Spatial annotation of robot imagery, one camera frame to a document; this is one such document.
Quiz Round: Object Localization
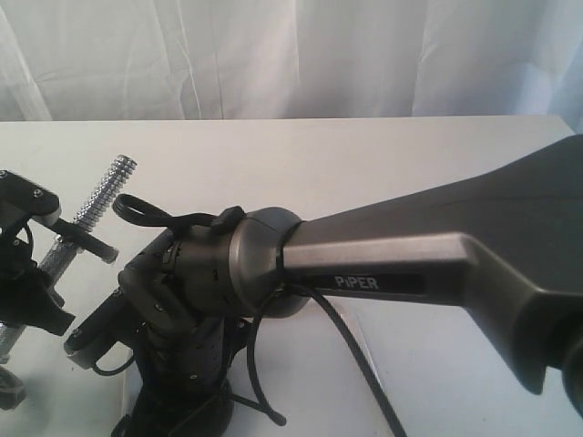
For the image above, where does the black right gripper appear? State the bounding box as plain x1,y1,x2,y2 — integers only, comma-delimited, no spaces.
134,317,227,403

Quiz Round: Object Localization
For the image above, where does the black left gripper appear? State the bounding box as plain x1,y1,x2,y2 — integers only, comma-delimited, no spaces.
1,227,76,336

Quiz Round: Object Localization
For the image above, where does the black weight plate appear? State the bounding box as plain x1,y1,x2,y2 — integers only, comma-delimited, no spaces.
110,391,234,436
49,218,118,264
0,366,26,411

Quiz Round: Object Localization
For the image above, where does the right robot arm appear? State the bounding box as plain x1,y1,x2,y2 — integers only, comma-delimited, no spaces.
114,135,582,419

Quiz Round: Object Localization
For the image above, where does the white backdrop curtain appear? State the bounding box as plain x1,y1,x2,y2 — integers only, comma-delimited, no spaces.
1,1,582,131

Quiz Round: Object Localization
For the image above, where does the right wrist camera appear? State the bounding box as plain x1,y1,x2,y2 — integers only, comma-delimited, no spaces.
64,288,139,370

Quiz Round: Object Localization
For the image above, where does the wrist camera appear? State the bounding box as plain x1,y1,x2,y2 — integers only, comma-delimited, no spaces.
64,288,139,370
1,170,61,226

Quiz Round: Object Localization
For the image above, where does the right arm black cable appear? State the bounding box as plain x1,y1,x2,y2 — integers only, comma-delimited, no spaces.
245,281,411,437

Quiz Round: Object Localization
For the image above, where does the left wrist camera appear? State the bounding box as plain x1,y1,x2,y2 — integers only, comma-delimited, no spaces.
1,170,61,226

